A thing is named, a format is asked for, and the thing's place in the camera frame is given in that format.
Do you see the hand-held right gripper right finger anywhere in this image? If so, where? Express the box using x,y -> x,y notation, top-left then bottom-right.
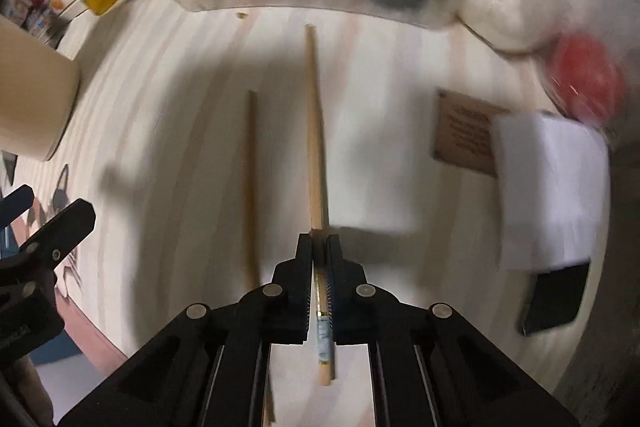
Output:
325,234 -> 581,427

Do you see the white plastic bag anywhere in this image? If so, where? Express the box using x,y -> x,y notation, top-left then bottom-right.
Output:
457,0 -> 553,54

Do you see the white folded cloth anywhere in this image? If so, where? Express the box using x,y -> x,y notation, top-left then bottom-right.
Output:
491,111 -> 612,272

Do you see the black flat box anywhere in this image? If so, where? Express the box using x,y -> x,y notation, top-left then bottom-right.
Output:
519,258 -> 592,337

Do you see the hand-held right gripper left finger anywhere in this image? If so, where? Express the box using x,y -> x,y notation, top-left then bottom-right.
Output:
57,233 -> 315,427

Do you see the person's left forearm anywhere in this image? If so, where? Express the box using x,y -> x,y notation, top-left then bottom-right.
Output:
0,347 -> 55,427

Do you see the wooden chopstick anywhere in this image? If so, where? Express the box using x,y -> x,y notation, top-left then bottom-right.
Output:
305,24 -> 336,387
244,90 -> 277,425

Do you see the red round tomato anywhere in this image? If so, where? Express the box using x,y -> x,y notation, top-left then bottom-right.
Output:
546,33 -> 627,124

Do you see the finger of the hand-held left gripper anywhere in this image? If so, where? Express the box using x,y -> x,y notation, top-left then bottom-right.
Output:
20,199 -> 97,269
0,185 -> 36,232

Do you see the brown printed card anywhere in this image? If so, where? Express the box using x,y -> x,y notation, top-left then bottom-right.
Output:
431,88 -> 508,178

